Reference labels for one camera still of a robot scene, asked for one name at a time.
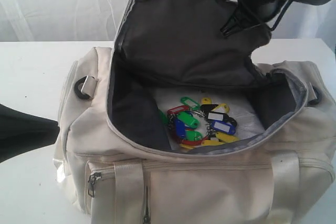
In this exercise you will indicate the cream fabric duffel bag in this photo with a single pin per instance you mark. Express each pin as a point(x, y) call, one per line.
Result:
point(114, 162)

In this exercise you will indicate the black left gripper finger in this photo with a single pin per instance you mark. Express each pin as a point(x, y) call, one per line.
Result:
point(21, 133)

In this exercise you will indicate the colourful key tag bunch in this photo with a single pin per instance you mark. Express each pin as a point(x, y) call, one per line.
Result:
point(191, 124)

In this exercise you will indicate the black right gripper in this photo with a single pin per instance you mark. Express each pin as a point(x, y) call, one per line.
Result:
point(237, 22)

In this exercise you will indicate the white backdrop curtain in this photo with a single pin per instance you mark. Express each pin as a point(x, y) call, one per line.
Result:
point(78, 6)

